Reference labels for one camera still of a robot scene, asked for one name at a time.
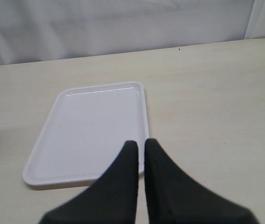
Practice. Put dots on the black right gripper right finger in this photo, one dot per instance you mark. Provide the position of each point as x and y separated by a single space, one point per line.
173 197

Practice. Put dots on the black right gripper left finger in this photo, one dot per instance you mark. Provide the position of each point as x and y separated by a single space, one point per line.
112 199

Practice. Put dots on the white rectangular plastic tray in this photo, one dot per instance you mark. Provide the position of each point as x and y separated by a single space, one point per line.
84 132

